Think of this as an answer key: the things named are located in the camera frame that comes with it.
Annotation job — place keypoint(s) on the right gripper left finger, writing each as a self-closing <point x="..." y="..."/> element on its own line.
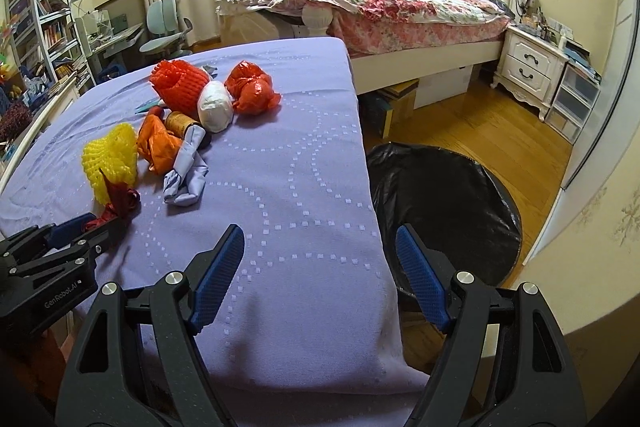
<point x="135" y="361"/>

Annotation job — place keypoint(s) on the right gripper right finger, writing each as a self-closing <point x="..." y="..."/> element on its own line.
<point x="533" y="381"/>

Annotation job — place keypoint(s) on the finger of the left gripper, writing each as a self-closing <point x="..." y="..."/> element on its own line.
<point x="37" y="241"/>
<point x="87" y="246"/>

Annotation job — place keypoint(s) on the dark red plastic wrapper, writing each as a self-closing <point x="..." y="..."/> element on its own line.
<point x="123" y="203"/>

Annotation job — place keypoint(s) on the yellow foam fruit net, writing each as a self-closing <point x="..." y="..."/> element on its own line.
<point x="112" y="158"/>

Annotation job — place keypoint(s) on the grey cloth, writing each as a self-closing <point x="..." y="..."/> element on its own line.
<point x="184" y="184"/>

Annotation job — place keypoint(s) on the orange plastic bag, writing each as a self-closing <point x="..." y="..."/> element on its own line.
<point x="157" y="145"/>

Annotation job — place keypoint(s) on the brown cylindrical bottle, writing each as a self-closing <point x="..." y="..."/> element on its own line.
<point x="178" y="123"/>

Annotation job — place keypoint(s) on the red foam fruit net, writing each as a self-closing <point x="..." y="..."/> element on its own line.
<point x="179" y="84"/>

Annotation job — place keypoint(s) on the white bundle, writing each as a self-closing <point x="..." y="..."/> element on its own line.
<point x="215" y="110"/>

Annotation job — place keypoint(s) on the red plastic bag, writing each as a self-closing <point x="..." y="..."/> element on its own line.
<point x="251" y="90"/>

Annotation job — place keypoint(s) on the red cylindrical bottle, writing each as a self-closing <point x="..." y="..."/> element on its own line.
<point x="157" y="111"/>

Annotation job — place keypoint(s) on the black trash bin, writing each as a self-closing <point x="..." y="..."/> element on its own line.
<point x="456" y="205"/>

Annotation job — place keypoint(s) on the maroon fluffy item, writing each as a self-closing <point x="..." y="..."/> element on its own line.
<point x="16" y="119"/>

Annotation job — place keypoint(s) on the purple bed sheet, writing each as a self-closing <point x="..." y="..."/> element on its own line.
<point x="309" y="333"/>

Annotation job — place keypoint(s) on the study desk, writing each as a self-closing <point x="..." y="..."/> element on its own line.
<point x="100" y="44"/>

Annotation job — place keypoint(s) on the white bookshelf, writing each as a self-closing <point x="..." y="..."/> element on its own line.
<point x="45" y="42"/>

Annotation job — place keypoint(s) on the green desk chair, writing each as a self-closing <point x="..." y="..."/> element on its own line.
<point x="168" y="30"/>

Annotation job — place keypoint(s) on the plastic drawer unit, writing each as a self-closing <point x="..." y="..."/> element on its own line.
<point x="574" y="100"/>

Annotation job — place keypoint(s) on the cardboard box under bed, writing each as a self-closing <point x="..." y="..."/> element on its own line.
<point x="388" y="106"/>

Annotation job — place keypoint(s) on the white nightstand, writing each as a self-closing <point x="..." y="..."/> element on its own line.
<point x="530" y="69"/>

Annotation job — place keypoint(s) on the white bed with headboard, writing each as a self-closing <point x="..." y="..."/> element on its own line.
<point x="370" y="72"/>

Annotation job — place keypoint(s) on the floral pink quilt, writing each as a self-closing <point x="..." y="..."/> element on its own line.
<point x="370" y="27"/>

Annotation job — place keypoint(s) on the white bed side rail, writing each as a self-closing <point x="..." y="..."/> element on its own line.
<point x="64" y="95"/>

